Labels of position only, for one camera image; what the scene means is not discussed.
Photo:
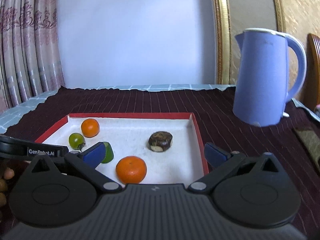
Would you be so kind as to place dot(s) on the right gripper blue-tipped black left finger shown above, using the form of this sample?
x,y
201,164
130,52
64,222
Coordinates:
x,y
84,163

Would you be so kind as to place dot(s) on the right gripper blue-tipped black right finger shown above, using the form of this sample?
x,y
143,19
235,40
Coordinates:
x,y
231,171

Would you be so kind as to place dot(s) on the small orange tangerine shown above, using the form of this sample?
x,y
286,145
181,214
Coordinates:
x,y
90,128

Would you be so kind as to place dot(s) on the large orange tangerine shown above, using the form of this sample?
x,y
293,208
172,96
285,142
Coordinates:
x,y
131,170

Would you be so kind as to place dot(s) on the person's left hand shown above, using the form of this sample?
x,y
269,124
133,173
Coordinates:
x,y
11,170

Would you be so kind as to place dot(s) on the green cherry tomato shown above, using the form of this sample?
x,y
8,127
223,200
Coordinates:
x,y
76,141

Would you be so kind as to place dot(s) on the green cucumber chunk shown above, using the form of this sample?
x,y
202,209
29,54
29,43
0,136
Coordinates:
x,y
109,155

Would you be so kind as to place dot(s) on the dark maroon striped cloth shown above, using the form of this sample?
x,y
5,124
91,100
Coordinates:
x,y
217,123

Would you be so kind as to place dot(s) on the red shallow box tray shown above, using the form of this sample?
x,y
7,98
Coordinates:
x,y
128,134

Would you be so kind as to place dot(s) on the dark brown chestnut piece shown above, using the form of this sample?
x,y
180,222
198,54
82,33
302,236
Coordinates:
x,y
160,141

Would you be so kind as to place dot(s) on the blue electric kettle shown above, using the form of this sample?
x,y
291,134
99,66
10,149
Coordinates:
x,y
262,88

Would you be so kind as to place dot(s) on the pink floral curtain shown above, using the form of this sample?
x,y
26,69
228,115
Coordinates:
x,y
30,58

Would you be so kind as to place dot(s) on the wooden chair back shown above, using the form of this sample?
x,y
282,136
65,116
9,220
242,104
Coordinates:
x,y
311,92

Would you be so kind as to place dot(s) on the gold picture frame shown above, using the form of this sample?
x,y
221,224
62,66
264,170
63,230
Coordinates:
x,y
224,37

